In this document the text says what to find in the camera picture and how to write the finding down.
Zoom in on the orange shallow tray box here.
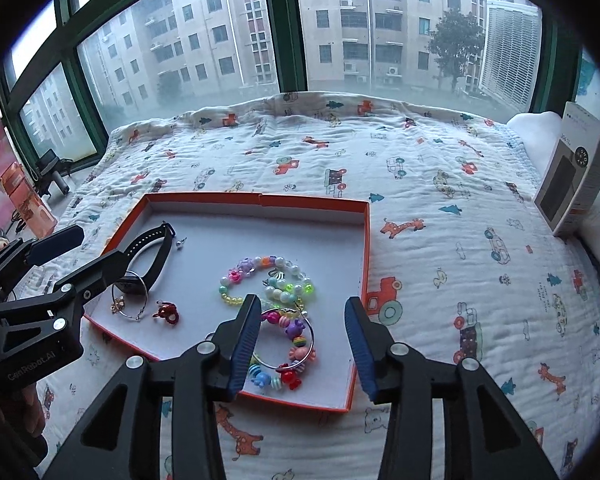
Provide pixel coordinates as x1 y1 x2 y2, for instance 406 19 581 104
82 191 371 414

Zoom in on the silver hoop earring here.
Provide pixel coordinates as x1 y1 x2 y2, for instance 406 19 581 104
111 271 151 322
254 307 315 373

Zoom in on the green window frame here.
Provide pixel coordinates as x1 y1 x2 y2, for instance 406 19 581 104
0 0 586 171

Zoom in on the orange water bottle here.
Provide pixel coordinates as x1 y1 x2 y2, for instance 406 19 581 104
0 162 58 236

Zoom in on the pastel clear bead bracelet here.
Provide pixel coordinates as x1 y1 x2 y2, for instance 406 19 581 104
215 254 317 309

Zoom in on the white folded towel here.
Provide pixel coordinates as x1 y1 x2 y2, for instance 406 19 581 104
507 110 600 266

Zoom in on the white louvred air-conditioner cover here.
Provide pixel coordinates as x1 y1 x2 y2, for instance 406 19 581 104
477 0 543 111

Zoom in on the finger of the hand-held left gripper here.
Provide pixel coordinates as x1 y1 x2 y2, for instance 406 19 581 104
0 249 131 331
0 225 86 291

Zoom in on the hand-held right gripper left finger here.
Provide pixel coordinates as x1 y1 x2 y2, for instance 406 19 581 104
45 293 262 480

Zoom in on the apartment building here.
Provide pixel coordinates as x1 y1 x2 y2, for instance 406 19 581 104
20 0 536 126

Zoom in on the black handheld device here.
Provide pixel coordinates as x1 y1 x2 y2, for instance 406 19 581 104
32 150 75 196

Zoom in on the colourful candy bead bracelet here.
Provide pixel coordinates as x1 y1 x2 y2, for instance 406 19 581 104
247 309 320 392

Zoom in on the blue window sticker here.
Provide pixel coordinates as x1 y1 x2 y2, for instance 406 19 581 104
577 57 598 96

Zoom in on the green tree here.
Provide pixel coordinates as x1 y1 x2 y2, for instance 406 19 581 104
427 9 486 93

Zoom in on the white cardboard product box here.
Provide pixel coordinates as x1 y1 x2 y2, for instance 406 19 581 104
532 101 600 238

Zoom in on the red charm earring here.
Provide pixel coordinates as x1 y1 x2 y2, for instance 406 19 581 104
152 301 182 327

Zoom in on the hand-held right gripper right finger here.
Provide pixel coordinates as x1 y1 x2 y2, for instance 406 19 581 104
343 296 563 480

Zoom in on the black smart band watch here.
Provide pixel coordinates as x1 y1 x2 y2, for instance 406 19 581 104
111 221 176 296

